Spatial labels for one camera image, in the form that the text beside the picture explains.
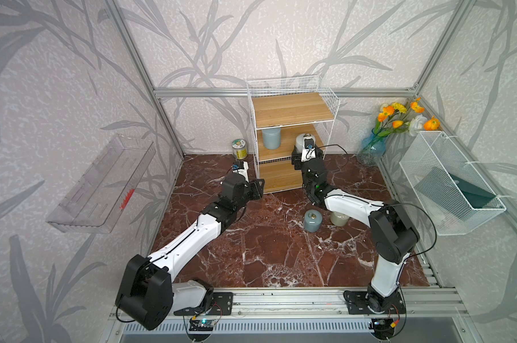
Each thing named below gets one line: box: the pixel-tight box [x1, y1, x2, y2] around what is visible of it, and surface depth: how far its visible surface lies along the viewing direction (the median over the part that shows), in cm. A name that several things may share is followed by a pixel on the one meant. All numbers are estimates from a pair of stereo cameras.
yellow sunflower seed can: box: [231, 138, 248, 161], surface depth 118 cm
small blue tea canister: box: [303, 209, 323, 233], surface depth 89 cm
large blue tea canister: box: [262, 127, 283, 151], surface depth 87 cm
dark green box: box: [413, 166, 497, 210], surface depth 64 cm
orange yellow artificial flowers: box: [374, 97, 441, 138], surface depth 93 cm
